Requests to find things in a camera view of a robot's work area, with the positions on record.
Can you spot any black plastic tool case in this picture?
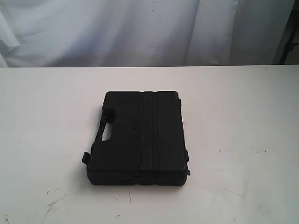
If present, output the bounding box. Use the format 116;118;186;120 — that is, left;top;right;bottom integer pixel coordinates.
82;91;190;186

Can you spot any white backdrop curtain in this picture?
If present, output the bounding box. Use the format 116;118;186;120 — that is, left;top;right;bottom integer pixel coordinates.
0;0;294;67

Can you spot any black stand pole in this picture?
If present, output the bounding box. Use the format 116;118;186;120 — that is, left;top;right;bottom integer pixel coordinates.
278;0;299;65

